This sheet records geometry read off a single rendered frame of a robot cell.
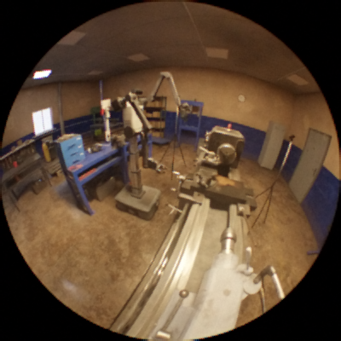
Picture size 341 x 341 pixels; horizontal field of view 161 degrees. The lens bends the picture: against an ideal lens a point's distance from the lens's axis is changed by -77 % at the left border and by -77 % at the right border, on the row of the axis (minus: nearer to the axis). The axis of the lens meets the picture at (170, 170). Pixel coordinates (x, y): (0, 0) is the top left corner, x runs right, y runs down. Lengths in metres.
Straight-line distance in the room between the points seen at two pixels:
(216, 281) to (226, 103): 4.97
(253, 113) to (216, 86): 1.77
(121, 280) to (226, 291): 1.35
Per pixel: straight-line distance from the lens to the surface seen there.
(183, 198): 1.19
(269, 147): 5.04
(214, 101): 5.02
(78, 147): 1.95
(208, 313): 0.46
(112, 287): 1.68
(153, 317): 0.77
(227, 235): 0.60
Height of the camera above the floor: 1.59
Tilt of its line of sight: 31 degrees down
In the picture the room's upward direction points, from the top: 5 degrees clockwise
